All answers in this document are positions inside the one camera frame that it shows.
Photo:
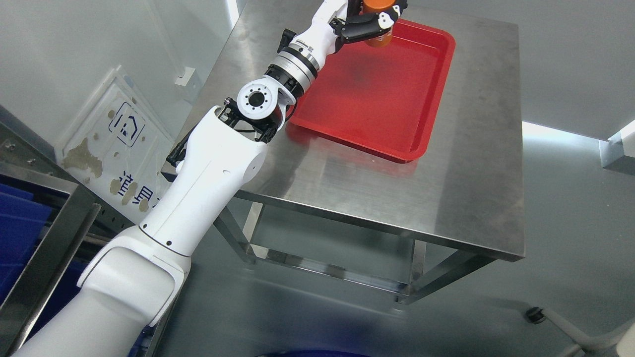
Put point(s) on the metal shelf rack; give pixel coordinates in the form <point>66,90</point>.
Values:
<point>27,161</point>

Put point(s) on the blue bin upper left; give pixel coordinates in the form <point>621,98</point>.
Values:
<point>21,221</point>

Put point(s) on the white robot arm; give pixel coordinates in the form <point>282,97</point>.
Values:
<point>132,282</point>

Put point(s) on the red plastic tray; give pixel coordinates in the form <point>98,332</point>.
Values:
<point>381,100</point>

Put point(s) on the stainless steel table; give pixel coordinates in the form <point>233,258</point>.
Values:
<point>458,208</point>

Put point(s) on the white floor sign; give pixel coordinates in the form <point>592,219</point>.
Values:
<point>117,146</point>

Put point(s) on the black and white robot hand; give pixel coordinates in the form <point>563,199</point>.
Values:
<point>333,26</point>

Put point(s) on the orange cylindrical capacitor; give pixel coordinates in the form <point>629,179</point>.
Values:
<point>378,6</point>

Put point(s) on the black caster wheel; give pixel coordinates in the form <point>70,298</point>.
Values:
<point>535,315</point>

